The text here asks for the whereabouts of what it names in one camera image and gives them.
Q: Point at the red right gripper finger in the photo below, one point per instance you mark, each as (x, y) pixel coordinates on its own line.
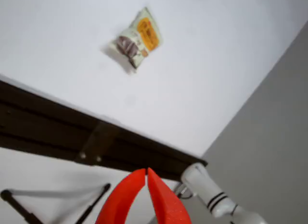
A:
(168, 207)

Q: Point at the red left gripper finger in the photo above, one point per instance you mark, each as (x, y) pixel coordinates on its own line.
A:
(115, 202)

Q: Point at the pale green snack packet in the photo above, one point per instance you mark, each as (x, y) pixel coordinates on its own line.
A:
(134, 41)

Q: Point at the bracket hex bolt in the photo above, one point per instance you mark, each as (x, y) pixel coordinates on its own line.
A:
(98, 159)
(83, 155)

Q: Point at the black mounting bracket plate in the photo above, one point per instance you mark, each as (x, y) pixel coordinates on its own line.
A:
(96, 144)

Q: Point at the black aluminium table rail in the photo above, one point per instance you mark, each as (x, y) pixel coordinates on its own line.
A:
(48, 127)

